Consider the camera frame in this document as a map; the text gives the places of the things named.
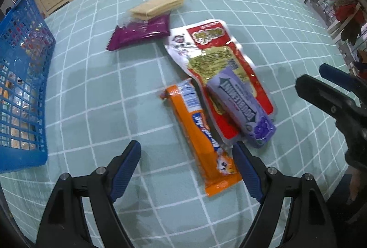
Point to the orange snack bar wrapper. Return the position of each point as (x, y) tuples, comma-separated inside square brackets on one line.
[(216, 165)]

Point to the clear wrapped cracker pack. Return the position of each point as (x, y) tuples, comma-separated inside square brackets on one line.
[(148, 10)]

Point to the right hand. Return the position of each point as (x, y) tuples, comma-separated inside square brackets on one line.
[(355, 183)]

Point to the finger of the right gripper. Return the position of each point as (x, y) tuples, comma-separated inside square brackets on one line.
[(348, 116), (342, 79)]

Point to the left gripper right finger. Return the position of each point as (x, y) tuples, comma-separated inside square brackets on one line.
[(308, 223)]

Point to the teal checked mat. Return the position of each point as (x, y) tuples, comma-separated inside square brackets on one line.
[(97, 101)]

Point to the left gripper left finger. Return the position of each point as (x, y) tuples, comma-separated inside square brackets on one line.
[(64, 223)]

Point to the blue plastic basket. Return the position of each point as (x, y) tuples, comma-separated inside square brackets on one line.
[(27, 47)]

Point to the purple snack packet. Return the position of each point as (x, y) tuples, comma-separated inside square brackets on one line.
[(137, 31)]

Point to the purple gum packet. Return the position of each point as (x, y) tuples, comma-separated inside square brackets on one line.
[(237, 100)]

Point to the red yellow large snack bag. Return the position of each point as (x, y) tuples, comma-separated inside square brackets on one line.
[(204, 49)]

